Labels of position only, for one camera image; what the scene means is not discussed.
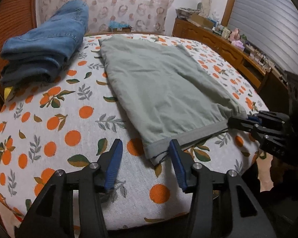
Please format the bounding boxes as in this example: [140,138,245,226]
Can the flat cardboard box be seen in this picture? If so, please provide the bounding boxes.
[189,13,215,29]

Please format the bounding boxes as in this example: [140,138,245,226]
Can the person's right hand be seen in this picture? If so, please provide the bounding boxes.
[271,157,298,182]

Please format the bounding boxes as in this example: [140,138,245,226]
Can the wooden sideboard cabinet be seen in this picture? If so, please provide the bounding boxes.
[172,17,288,92]

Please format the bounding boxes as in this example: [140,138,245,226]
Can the circle print curtain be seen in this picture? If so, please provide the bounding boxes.
[36,0,179,34]

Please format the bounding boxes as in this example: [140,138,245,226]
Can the grey window blind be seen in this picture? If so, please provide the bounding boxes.
[227,0,298,76]

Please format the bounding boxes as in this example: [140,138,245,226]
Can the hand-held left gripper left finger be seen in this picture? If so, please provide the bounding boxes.
[14,139,123,238]

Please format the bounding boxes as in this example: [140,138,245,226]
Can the grey woven basket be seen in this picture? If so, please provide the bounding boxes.
[176,7,201,20]

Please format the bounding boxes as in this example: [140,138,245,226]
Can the person's dark clothing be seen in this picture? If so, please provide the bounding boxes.
[238,164,298,238]

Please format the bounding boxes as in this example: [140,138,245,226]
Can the orange print bed sheet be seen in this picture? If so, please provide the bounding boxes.
[0,33,270,231]

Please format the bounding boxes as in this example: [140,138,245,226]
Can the folded blue jeans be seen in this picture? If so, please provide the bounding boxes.
[0,0,90,88]

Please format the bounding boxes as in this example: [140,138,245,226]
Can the wooden window frame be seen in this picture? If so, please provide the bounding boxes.
[221,0,239,26]

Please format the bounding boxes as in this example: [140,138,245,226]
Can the tangled cables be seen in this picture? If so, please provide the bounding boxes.
[253,52,271,67]

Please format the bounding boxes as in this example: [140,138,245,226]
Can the grey pants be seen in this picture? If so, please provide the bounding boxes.
[98,34,247,166]

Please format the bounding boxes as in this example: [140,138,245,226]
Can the blue plastic bag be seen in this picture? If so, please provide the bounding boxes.
[109,21,130,29]

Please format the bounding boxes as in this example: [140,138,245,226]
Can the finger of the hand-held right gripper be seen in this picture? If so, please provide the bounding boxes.
[248,111,290,129]
[227,117,269,142]

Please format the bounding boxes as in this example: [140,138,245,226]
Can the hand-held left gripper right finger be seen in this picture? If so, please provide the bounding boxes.
[169,139,277,238]

